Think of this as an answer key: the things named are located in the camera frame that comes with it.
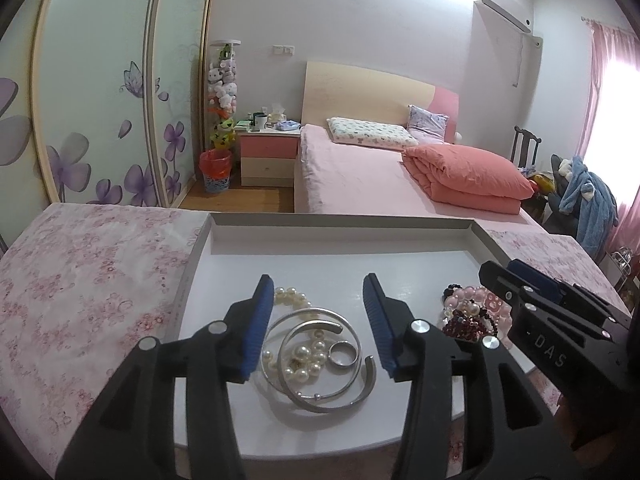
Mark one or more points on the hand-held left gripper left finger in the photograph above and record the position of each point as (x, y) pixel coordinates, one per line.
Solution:
(260, 325)

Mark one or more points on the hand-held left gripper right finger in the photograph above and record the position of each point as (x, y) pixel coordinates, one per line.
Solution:
(377, 325)

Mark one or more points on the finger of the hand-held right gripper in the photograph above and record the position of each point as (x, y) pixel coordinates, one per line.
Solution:
(535, 277)
(500, 282)

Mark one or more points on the thin silver hoop bangle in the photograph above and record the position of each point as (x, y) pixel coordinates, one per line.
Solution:
(320, 311)

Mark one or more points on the grey shallow tray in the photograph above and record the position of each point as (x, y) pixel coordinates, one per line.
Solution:
(320, 270)

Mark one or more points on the silver cuff bangle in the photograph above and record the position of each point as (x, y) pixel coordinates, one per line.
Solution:
(325, 407)

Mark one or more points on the blue plush robe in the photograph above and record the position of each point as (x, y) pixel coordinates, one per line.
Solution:
(590, 200)

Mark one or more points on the colourful toys on chair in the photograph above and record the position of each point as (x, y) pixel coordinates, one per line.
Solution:
(540, 180)

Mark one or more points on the folded salmon quilt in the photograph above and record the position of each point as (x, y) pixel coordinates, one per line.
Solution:
(465, 170)

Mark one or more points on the dark wooden chair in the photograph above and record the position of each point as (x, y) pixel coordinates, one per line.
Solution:
(525, 142)

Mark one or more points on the bed with pink sheet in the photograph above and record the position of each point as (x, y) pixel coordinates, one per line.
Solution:
(360, 175)

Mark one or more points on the red lined trash bin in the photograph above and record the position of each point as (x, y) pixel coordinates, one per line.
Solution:
(215, 167)

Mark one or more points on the pink and cream nightstand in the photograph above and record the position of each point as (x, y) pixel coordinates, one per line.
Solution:
(267, 150)

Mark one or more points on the purple patterned pillow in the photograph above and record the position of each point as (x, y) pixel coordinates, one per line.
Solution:
(427, 121)

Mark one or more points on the floral pink bedspread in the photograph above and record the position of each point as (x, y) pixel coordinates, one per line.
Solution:
(90, 270)

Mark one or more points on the white patterned pillow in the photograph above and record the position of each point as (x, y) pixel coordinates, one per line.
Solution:
(370, 132)

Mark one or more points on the yellow green plush toy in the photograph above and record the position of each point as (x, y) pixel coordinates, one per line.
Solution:
(223, 132)

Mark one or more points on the light blue cloth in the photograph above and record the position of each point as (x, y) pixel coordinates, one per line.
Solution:
(287, 125)

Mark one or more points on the pink curtain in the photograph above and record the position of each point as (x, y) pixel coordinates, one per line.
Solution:
(602, 85)

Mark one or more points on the cream and pink headboard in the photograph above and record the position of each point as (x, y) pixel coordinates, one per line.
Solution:
(360, 90)

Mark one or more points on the plush toy tower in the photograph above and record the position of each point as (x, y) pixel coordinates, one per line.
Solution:
(222, 80)

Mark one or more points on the white air conditioner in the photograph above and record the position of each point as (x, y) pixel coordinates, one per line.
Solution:
(505, 10)

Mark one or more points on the flower print sliding wardrobe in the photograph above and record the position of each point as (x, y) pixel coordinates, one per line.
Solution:
(90, 85)

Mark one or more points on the wall socket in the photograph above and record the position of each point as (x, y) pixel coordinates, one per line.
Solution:
(282, 50)

